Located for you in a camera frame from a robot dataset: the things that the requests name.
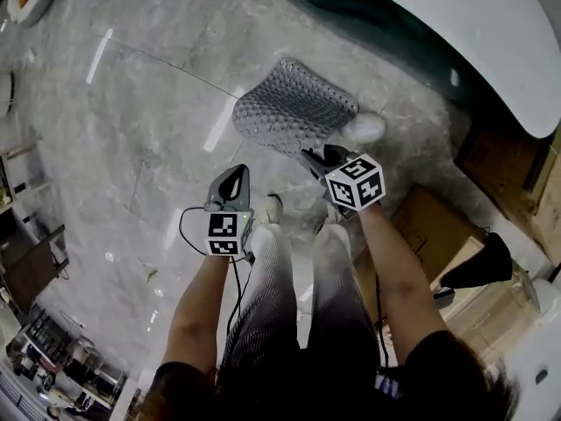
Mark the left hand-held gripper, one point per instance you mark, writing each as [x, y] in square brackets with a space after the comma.
[228, 206]

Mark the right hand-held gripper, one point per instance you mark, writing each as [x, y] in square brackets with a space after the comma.
[355, 182]

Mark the grey bumpy bath mat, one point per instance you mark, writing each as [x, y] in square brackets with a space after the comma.
[293, 103]

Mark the person's left forearm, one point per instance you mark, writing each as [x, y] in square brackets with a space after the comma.
[201, 305]

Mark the person's right forearm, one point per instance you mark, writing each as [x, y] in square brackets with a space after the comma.
[399, 270]

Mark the person's left shoe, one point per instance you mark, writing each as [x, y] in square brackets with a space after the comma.
[271, 209]

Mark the person's shoe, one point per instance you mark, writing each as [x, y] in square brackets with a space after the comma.
[271, 209]
[366, 127]

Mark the person's right shoe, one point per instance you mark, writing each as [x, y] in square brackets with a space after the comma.
[366, 127]

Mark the person's left leg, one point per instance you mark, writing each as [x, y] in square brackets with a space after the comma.
[263, 305]

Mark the person's leg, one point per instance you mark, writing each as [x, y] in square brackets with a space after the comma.
[263, 305]
[337, 296]

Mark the person's right leg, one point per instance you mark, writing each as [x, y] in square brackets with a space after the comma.
[337, 296]

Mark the black bag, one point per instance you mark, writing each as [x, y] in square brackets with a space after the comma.
[486, 263]

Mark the large brown cardboard box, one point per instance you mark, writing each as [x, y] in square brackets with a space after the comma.
[517, 178]

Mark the white curved tub dark base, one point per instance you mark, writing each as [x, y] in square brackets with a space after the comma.
[460, 20]

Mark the brown wooden cabinet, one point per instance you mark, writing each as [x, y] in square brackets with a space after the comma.
[30, 270]

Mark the wooden shelf unit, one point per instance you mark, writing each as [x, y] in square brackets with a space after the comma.
[17, 178]

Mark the person's black shirt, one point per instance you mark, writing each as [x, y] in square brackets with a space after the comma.
[333, 393]

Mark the black metal rack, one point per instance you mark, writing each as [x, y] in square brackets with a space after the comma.
[57, 349]

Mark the white appliance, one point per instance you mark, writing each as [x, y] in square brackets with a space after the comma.
[548, 349]

